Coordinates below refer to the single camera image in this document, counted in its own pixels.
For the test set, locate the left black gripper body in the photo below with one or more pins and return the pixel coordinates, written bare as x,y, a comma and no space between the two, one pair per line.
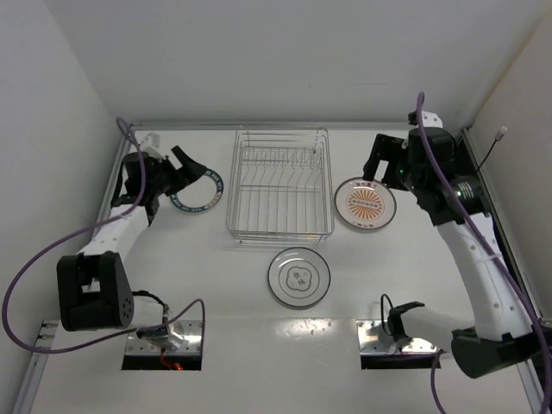
171,171

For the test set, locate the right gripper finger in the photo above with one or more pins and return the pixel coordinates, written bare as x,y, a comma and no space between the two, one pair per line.
379,152
394,153

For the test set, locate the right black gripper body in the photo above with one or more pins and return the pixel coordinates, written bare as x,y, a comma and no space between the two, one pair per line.
389,147

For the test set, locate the blue rimmed white plate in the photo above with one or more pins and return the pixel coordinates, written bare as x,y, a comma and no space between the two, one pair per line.
201,196

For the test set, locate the orange sunburst pattern plate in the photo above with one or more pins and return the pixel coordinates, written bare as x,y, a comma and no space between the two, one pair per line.
364,205

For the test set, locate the clear glass floral plate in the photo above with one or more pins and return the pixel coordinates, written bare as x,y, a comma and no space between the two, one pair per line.
299,278

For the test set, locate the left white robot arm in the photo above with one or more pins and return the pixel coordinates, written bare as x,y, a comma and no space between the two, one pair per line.
93,287

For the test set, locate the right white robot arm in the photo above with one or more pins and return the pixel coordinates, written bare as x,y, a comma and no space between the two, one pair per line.
431,166

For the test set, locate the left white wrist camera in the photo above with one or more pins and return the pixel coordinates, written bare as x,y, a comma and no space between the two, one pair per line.
150,145

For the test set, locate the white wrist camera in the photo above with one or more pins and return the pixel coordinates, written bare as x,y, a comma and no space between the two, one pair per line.
430,120
150,145

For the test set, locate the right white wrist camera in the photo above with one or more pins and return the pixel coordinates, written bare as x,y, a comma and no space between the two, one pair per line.
430,120

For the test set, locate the black cable white connector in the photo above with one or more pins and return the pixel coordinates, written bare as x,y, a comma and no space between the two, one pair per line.
496,139

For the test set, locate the silver wire dish rack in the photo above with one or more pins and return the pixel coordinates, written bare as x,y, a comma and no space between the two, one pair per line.
280,186

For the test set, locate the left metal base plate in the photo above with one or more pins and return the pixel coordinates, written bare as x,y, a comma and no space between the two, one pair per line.
183,337

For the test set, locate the metal base plate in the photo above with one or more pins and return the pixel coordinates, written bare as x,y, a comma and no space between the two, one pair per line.
183,337
373,341

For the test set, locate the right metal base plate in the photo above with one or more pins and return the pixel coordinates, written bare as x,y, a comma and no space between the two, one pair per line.
373,341

